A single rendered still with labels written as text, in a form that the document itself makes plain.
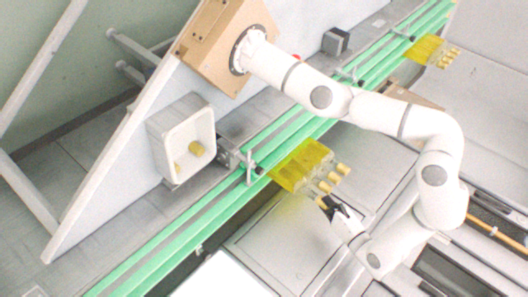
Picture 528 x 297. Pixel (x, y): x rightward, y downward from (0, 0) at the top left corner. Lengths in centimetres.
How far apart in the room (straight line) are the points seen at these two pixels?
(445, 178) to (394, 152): 90
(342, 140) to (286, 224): 54
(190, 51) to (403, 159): 109
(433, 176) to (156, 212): 78
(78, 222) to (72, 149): 65
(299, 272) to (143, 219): 53
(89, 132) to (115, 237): 73
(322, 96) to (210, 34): 31
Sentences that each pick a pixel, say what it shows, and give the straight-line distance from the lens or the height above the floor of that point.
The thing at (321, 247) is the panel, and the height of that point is 124.
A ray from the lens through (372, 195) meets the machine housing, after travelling 155.
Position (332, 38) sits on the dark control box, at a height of 80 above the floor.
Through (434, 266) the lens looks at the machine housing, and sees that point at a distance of 148.
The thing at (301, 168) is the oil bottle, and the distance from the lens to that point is 131.
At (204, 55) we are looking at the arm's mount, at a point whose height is 85.
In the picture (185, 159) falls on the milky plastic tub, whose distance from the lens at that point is 120.
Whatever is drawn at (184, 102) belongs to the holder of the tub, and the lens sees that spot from 108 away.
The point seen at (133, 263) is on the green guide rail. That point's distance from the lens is 114.
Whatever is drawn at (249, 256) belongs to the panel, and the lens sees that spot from 129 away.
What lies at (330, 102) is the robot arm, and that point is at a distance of 90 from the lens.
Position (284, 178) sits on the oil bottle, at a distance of 128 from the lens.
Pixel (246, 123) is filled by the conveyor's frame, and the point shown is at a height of 83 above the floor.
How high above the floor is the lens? 144
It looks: 24 degrees down
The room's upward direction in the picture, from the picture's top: 124 degrees clockwise
